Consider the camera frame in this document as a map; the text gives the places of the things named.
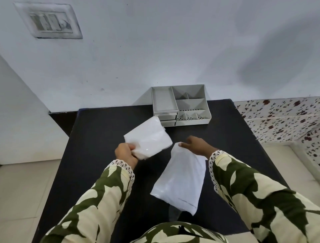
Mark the white mailer bag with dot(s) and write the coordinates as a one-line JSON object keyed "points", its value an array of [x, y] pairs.
{"points": [[181, 180]]}

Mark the person's right hand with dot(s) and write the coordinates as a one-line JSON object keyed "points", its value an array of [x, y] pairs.
{"points": [[200, 147]]}

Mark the small grey organizer drawer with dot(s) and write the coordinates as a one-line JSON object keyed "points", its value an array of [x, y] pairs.
{"points": [[168, 123], [168, 117]]}

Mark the person's left forearm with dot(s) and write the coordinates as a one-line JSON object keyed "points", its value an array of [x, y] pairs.
{"points": [[97, 202]]}

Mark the grey plastic desk organizer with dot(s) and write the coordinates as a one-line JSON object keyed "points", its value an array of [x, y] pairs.
{"points": [[183, 105]]}

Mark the person's left thumb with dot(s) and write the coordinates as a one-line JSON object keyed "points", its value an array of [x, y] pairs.
{"points": [[131, 150]]}

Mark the white wall switch plate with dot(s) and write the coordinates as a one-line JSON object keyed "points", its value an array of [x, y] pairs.
{"points": [[48, 21]]}

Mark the plain white mattress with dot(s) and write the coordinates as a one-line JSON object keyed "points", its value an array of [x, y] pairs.
{"points": [[292, 167]]}

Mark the person's right thumb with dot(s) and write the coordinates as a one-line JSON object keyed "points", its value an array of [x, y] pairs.
{"points": [[184, 144]]}

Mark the floral patterned bedsheet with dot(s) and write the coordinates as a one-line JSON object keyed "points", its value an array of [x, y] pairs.
{"points": [[282, 117]]}

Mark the white plastic bag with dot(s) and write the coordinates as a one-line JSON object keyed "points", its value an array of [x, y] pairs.
{"points": [[148, 139]]}

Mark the person's left hand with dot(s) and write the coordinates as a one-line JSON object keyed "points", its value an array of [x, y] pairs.
{"points": [[123, 153]]}

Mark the person's camouflage print garment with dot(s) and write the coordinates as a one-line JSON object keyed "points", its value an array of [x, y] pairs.
{"points": [[178, 234]]}

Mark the person's right forearm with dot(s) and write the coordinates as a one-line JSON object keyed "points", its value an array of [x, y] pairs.
{"points": [[260, 197]]}

